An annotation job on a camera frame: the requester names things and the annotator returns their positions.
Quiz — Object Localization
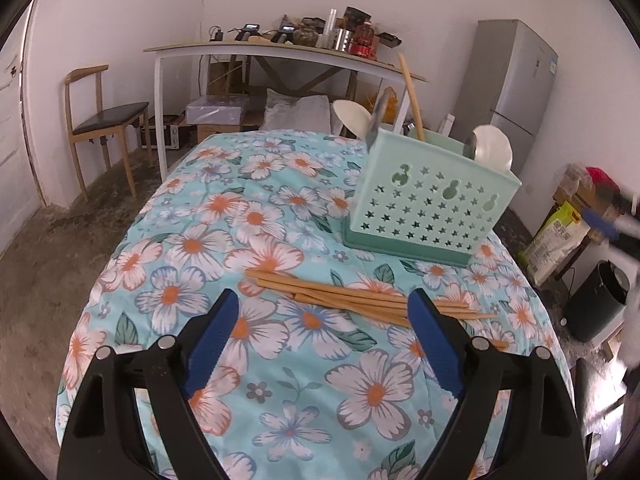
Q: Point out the white wooden door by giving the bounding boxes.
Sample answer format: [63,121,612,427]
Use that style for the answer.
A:
[0,5,43,256]

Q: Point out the grey refrigerator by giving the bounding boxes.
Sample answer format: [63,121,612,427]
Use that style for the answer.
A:
[450,19,560,173]

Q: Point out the wooden chair with dark seat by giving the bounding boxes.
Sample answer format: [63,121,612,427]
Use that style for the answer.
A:
[65,64,153,201]

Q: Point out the green and white sack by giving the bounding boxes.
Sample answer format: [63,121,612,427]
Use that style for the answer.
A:
[517,200,593,286]

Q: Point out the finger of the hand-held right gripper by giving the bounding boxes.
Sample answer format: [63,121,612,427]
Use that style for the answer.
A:
[580,207,623,243]

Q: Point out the white desk with wooden top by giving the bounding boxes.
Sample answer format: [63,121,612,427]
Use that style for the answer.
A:
[143,40,428,183]

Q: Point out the red oil bottle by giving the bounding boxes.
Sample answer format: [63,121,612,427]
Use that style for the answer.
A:
[350,20,376,58]

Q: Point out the mint green utensil holder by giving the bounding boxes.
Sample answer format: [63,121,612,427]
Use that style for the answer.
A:
[341,127,522,267]

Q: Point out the toaster oven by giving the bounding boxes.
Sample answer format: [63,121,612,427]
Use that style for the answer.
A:
[140,115,183,151]

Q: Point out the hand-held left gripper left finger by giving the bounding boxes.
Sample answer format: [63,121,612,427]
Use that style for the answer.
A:
[56,288,241,480]

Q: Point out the glass jar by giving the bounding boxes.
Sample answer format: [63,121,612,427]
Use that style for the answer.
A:
[292,25,321,47]

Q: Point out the floral blue blanket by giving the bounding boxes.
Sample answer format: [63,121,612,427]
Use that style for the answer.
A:
[55,130,576,480]

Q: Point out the yellow plastic bag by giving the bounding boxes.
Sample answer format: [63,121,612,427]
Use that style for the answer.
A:
[367,87,401,126]

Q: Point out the black trash bin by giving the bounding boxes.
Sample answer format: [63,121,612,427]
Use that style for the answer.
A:
[562,260,631,343]

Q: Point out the red plastic bag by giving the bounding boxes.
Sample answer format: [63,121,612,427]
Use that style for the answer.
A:
[585,166,618,191]

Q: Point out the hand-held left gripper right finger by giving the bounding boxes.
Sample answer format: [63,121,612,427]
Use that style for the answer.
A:
[406,287,587,480]

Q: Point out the clear plastic storage box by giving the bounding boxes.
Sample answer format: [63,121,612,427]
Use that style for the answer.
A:
[186,95,251,126]

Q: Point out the open cardboard box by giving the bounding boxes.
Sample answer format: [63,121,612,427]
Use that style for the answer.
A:
[552,162,591,206]

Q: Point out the white pillows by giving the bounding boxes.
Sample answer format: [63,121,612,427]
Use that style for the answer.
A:
[260,89,333,136]

